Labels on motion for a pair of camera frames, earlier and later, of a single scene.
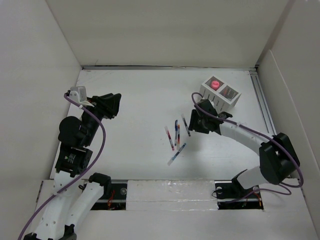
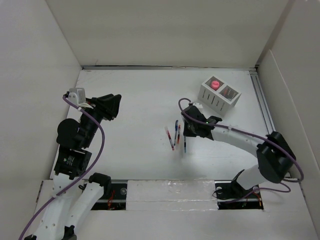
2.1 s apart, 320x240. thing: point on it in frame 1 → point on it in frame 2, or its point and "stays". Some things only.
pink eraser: x=215 y=85 stays
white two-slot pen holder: x=223 y=95 stays
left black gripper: x=107 y=104 stays
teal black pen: x=179 y=151 → x=185 y=144
